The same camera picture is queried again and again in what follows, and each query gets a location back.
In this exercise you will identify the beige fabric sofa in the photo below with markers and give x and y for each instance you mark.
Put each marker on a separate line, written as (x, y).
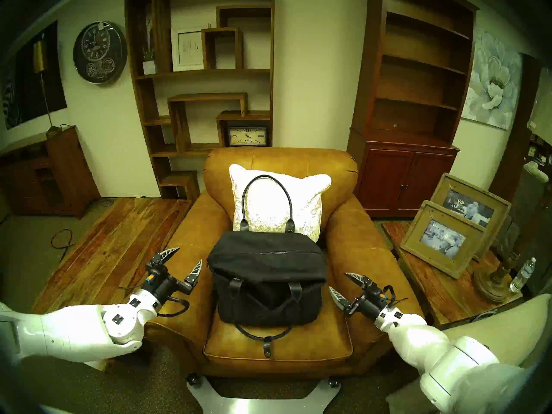
(513, 327)

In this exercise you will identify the rustic wooden side table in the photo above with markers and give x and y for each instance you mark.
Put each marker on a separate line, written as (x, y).
(440, 292)

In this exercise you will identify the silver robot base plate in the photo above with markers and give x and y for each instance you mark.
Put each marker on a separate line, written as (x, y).
(258, 406)

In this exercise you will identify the turned wooden table lamp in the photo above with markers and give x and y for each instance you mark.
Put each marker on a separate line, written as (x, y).
(491, 283)

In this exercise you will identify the grey upholstered armchair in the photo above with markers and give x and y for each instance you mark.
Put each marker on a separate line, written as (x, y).
(524, 193)

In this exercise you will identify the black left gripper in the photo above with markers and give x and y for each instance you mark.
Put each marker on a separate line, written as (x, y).
(164, 283)

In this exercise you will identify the rustic wooden coffee table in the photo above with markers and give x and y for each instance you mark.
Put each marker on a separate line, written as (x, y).
(116, 245)

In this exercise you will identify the tan leather armchair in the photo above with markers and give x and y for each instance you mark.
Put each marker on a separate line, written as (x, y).
(276, 344)

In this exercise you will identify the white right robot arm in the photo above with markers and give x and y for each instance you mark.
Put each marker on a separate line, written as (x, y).
(422, 340)

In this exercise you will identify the rectangular table clock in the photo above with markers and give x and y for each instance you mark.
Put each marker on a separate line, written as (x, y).
(247, 136)

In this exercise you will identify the dark wooden media cabinet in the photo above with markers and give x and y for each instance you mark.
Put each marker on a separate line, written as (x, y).
(69, 171)

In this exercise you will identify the round black wall clock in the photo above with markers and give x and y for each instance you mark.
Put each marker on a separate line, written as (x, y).
(100, 53)

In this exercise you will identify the dark bookcase with small clocks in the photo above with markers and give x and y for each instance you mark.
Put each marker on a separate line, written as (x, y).
(539, 152)

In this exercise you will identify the white framed certificate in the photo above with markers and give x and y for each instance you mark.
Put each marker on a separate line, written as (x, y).
(187, 48)

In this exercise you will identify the black caster wheel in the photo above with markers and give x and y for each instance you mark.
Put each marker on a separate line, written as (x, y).
(333, 381)
(194, 379)

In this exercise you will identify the black zipper handbag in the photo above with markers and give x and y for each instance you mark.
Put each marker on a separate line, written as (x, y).
(267, 262)

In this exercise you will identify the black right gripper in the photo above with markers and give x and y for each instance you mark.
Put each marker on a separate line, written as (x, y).
(374, 303)

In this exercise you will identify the slim brass lamp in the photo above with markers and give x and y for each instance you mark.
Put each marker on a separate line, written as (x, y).
(52, 130)

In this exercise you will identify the open wooden shelf unit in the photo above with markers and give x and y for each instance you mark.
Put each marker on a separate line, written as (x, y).
(202, 72)

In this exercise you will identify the small wooden photo frame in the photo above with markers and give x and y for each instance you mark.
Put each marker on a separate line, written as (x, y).
(444, 238)

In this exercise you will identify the clear plastic water bottle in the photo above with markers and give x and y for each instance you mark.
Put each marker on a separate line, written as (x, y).
(522, 277)

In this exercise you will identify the small potted plant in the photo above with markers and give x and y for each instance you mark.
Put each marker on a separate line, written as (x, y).
(149, 67)

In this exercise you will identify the dark zebra wall art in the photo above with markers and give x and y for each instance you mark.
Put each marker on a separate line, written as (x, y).
(26, 85)

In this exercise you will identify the large wooden photo frame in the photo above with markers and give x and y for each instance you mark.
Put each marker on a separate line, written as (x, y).
(496, 202)

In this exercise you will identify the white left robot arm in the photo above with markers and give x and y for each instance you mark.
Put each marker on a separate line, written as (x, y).
(64, 331)

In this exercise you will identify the white patterned cushion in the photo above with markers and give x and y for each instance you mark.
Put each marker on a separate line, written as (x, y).
(310, 202)

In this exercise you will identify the white flower painting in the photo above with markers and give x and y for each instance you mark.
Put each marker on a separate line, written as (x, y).
(491, 81)

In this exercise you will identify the reddish wooden hutch bookcase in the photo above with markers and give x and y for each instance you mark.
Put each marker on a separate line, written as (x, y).
(401, 180)

